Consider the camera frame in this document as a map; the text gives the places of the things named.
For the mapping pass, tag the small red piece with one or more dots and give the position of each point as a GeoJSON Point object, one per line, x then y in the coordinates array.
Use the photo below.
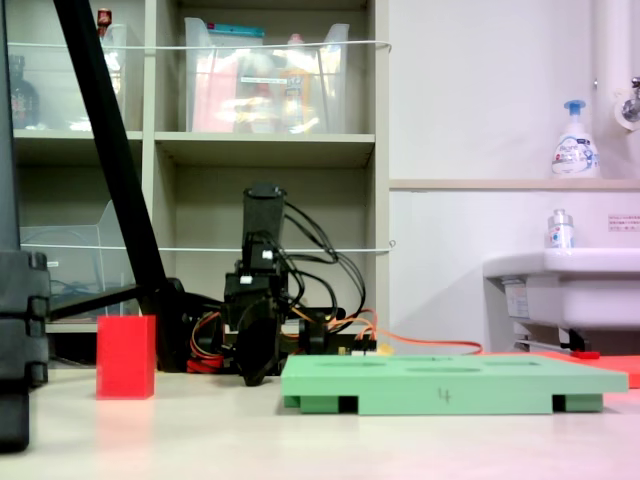
{"type": "Point", "coordinates": [585, 355]}

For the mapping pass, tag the white blue soap pump bottle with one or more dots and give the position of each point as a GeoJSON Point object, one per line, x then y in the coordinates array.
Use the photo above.
{"type": "Point", "coordinates": [575, 155]}

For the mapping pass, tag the green shape sorter board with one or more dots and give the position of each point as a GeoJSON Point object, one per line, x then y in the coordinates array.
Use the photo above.
{"type": "Point", "coordinates": [425, 390]}

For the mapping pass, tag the pink refill pouch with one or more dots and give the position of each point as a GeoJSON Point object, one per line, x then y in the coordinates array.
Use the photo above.
{"type": "Point", "coordinates": [212, 95]}

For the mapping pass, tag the chrome wall faucet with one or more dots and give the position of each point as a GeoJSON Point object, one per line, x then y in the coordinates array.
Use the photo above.
{"type": "Point", "coordinates": [630, 107]}

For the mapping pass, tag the large clear storage bin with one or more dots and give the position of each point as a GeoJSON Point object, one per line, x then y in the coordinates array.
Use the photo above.
{"type": "Point", "coordinates": [330, 100]}

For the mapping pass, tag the red table clamp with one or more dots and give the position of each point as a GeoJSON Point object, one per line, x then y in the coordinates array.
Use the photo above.
{"type": "Point", "coordinates": [205, 364]}

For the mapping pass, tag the dark glass bottle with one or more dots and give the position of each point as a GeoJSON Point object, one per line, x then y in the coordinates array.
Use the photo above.
{"type": "Point", "coordinates": [22, 100]}

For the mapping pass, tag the red text notice label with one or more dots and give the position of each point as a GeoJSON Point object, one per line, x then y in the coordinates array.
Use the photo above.
{"type": "Point", "coordinates": [624, 223]}

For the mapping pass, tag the thin black tripod strut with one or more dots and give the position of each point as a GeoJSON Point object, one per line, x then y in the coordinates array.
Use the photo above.
{"type": "Point", "coordinates": [90, 302]}

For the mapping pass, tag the low clear plastic bin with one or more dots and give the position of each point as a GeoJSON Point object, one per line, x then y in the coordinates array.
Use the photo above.
{"type": "Point", "coordinates": [40, 270]}

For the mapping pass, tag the thick black tripod leg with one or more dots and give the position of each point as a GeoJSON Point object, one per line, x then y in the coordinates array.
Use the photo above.
{"type": "Point", "coordinates": [100, 110]}

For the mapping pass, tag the yellow bottle with pink cap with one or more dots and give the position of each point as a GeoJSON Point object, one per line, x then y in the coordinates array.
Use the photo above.
{"type": "Point", "coordinates": [299, 95]}

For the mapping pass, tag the red capped bottle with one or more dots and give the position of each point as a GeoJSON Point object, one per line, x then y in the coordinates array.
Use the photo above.
{"type": "Point", "coordinates": [104, 20]}

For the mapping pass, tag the beige shelf unit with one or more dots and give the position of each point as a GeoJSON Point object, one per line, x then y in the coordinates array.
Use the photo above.
{"type": "Point", "coordinates": [149, 100]}

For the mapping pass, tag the red square block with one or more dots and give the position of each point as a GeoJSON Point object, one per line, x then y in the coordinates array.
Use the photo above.
{"type": "Point", "coordinates": [125, 360]}

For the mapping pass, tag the white sink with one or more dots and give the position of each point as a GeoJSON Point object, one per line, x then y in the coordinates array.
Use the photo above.
{"type": "Point", "coordinates": [575, 290]}

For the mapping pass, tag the black notched tripod leg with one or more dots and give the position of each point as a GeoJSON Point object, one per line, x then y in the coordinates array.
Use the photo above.
{"type": "Point", "coordinates": [22, 325]}

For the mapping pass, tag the small clear sanitizer bottle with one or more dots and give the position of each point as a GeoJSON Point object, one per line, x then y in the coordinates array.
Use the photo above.
{"type": "Point", "coordinates": [560, 235]}

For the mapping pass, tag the small circuit board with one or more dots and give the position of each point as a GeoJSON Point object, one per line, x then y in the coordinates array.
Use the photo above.
{"type": "Point", "coordinates": [357, 351]}

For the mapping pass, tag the teal edged package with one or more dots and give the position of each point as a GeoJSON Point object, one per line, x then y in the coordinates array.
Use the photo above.
{"type": "Point", "coordinates": [235, 32]}

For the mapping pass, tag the clear bin with dark bottle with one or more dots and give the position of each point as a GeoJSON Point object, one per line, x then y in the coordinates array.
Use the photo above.
{"type": "Point", "coordinates": [60, 90]}

